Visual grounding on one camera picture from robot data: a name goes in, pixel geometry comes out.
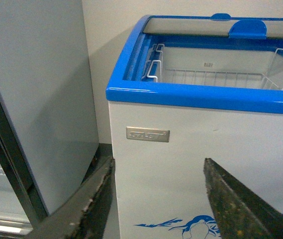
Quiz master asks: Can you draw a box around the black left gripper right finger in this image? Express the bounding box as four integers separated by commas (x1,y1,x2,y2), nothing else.
203,158,283,239

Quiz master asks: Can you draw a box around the white blue chest freezer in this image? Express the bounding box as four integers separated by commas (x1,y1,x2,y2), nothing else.
105,15,283,239

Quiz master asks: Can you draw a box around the blue lid handle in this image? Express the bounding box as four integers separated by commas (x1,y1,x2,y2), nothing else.
210,13,231,21
229,19,267,39

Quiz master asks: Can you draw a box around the rear blue lid handle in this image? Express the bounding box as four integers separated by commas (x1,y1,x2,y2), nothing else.
210,13,231,21

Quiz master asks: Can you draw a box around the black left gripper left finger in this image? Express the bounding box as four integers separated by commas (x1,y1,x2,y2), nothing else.
26,157,114,239

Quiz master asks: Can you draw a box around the grey upright display fridge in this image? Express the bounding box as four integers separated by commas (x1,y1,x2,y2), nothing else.
0,0,99,239

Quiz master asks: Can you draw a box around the silver brand badge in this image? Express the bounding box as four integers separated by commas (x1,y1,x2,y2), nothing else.
126,126,170,142

